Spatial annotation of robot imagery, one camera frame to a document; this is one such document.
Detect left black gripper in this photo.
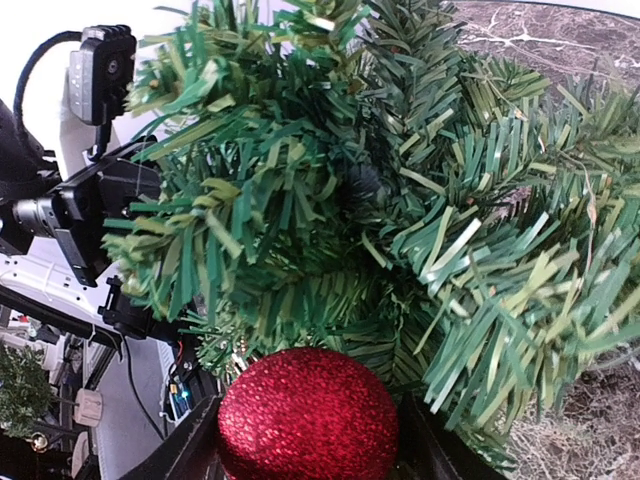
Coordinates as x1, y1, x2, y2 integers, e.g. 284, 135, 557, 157
1, 106, 166, 346

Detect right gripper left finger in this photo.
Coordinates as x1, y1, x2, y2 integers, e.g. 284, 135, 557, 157
121, 396, 226, 480

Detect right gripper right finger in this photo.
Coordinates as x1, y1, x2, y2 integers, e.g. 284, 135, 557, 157
398, 393, 505, 480

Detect red ball ornament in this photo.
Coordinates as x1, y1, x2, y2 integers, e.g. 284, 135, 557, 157
218, 347, 399, 479

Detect small green christmas tree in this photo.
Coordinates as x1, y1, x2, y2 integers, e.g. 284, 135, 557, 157
103, 1, 639, 472

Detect background decorated christmas tree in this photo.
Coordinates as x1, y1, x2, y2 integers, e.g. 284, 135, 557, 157
1, 342, 53, 453

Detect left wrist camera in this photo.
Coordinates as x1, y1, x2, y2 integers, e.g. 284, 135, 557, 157
69, 24, 137, 162

